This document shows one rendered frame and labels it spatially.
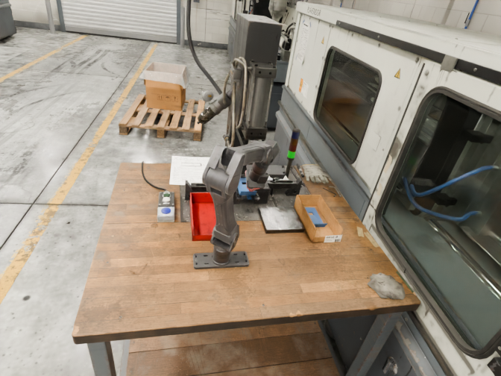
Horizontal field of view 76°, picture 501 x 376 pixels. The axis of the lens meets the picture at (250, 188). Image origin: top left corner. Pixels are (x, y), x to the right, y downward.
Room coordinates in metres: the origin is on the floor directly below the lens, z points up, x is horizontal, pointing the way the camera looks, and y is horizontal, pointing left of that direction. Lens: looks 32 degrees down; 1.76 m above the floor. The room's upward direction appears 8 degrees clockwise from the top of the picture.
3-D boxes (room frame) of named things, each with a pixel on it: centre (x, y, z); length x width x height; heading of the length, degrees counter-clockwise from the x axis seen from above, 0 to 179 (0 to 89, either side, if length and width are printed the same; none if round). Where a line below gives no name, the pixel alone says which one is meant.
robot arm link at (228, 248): (0.86, 0.07, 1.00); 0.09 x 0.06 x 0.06; 66
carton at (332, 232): (1.16, -0.31, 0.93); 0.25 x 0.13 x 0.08; 16
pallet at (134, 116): (4.26, 1.30, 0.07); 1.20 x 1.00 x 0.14; 9
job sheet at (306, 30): (2.94, -0.25, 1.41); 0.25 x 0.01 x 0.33; 12
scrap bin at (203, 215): (1.06, 0.17, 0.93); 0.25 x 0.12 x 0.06; 16
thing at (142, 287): (1.11, 0.02, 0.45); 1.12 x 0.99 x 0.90; 106
